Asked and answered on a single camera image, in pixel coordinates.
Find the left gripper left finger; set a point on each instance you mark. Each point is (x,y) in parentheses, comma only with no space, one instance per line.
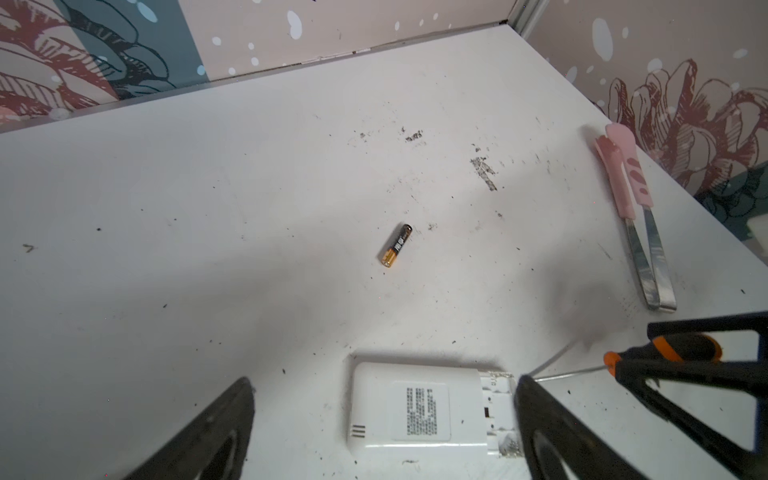
(213,445)

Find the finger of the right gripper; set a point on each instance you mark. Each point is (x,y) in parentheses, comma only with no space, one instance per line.
(756,322)
(749,377)

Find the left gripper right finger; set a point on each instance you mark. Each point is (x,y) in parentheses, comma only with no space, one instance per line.
(557,445)

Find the orange black screwdriver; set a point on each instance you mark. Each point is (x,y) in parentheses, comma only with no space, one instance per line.
(680,347)

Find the white remote control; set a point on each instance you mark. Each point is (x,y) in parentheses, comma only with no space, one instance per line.
(415,413)

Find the pink handled brush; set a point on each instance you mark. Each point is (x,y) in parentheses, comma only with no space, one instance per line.
(619,154)

